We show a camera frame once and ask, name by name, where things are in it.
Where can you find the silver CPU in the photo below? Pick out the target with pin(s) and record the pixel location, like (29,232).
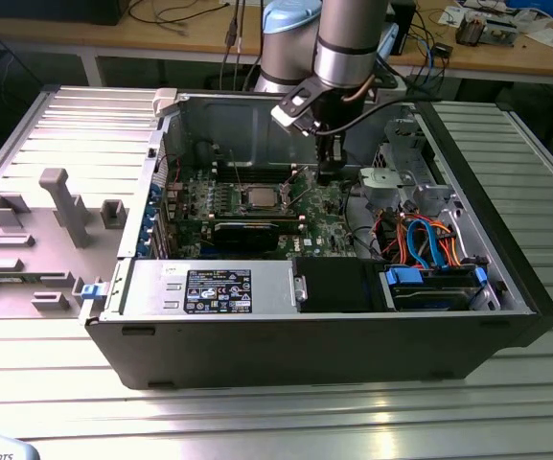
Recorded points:
(264,197)

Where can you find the metal locking lever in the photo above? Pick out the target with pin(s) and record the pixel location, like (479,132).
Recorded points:
(237,170)

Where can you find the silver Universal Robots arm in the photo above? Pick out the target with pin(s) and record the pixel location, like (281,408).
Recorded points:
(348,57)

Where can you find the CPU socket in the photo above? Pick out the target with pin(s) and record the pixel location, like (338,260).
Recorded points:
(242,204)

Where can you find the metal CPU cooler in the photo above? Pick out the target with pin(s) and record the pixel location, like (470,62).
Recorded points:
(470,31)

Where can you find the silver drive cage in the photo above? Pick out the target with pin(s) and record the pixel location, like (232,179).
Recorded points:
(381,184)

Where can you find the green motherboard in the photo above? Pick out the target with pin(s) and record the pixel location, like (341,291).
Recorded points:
(326,225)

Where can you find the black graphics card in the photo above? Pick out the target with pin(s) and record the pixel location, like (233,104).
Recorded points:
(247,237)

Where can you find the black tower box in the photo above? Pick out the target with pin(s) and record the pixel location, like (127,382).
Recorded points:
(406,29)

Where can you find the small black adapter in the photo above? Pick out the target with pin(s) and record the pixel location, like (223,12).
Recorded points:
(442,49)

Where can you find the hard disk in blue carrier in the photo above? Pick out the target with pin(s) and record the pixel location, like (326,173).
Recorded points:
(429,297)

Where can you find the pale case latch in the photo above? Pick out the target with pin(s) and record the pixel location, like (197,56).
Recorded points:
(165,100)

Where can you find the black PC case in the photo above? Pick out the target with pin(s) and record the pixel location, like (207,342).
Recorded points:
(305,350)

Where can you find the grey metal box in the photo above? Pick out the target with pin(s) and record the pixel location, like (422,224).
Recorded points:
(499,33)

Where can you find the silver power supply unit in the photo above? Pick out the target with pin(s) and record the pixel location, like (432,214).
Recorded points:
(151,287)

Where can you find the white papers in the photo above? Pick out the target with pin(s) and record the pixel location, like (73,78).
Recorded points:
(551,38)

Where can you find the blue cardboard box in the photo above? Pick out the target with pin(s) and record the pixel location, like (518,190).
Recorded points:
(535,6)

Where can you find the blue plastic clip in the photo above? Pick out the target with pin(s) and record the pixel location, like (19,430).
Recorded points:
(91,291)

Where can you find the grey parts rack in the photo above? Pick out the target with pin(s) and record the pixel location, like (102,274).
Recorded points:
(65,249)

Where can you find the black equipment box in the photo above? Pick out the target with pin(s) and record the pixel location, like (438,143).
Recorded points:
(65,12)

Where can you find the wooden desk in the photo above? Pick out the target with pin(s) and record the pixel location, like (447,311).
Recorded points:
(41,33)

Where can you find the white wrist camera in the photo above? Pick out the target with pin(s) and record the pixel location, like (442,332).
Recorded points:
(288,112)

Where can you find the grey disk bay frame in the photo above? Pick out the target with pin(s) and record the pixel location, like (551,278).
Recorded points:
(429,196)

